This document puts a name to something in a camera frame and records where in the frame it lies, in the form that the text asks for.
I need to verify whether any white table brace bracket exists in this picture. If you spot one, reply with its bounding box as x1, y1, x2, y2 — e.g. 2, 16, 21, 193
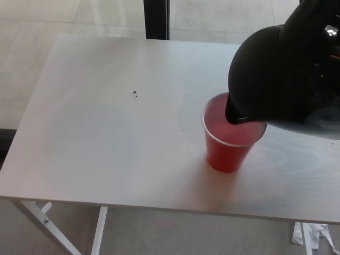
39, 202, 53, 215

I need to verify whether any black vertical window post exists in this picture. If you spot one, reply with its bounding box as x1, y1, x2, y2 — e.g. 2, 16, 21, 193
143, 0, 171, 40

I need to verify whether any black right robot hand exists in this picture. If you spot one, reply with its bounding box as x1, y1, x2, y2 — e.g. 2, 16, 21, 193
280, 0, 340, 83

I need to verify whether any red plastic cup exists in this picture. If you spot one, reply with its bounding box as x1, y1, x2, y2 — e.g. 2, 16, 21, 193
201, 92, 268, 174

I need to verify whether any white diagonal table leg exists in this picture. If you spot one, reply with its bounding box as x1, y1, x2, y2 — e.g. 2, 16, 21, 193
12, 200, 77, 255

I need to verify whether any crumpled white paper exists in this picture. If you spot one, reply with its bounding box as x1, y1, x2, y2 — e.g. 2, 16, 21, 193
291, 222, 337, 255

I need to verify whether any black electric kettle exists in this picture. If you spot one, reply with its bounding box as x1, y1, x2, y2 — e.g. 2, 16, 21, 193
225, 23, 340, 140

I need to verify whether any white straight table leg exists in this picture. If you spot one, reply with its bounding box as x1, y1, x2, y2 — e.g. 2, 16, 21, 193
301, 222, 315, 255
91, 206, 109, 255

